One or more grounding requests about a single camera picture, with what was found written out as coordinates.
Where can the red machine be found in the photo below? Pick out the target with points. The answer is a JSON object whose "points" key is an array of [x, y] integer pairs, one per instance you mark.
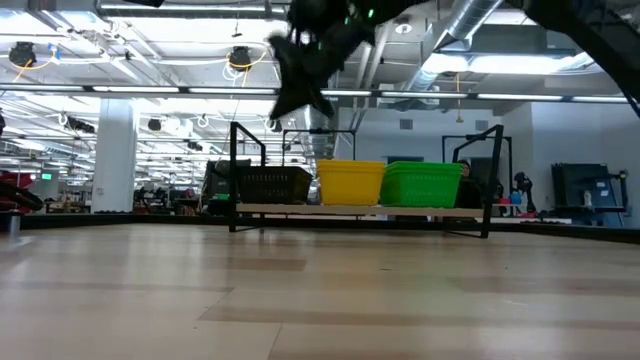
{"points": [[20, 176]]}

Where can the white building column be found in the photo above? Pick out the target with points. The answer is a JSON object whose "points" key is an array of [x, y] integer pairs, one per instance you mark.
{"points": [[115, 160]]}

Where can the wooden shelf with black frame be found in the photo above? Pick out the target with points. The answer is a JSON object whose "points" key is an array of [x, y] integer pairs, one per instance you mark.
{"points": [[350, 210]]}

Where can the background workbenches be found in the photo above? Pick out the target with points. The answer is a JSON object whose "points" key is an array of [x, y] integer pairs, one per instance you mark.
{"points": [[175, 202]]}

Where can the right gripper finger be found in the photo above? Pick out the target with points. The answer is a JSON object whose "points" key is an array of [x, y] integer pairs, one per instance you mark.
{"points": [[290, 100], [324, 104]]}

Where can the long LED light bar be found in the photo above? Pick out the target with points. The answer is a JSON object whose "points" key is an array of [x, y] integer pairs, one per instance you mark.
{"points": [[150, 90]]}

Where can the black equipment box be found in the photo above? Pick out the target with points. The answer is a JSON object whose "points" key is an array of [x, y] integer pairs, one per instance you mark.
{"points": [[217, 185]]}

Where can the dark background monitor panel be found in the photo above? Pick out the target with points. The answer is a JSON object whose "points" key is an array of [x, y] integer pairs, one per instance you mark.
{"points": [[580, 185]]}

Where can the black background station frame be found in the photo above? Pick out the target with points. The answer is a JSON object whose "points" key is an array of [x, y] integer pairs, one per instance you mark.
{"points": [[472, 136], [320, 131]]}

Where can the blue container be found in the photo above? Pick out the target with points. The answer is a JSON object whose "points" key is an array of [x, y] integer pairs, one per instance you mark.
{"points": [[515, 198]]}

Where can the person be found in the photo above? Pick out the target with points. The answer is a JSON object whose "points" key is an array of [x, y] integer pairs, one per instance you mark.
{"points": [[467, 192]]}

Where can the black metal table frame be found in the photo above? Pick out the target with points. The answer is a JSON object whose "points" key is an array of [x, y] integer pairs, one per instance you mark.
{"points": [[125, 219]]}

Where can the silver post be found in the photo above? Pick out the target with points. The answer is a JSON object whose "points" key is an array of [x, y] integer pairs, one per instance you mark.
{"points": [[14, 225]]}

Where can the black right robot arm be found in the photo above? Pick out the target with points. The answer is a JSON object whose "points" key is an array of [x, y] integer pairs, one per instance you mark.
{"points": [[600, 45]]}

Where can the green plastic basket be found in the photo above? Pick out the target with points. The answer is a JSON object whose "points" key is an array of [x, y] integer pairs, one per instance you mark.
{"points": [[420, 192], [420, 163], [420, 170]]}

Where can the background black robot arm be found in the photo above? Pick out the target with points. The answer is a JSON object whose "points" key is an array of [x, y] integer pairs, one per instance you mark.
{"points": [[524, 187]]}

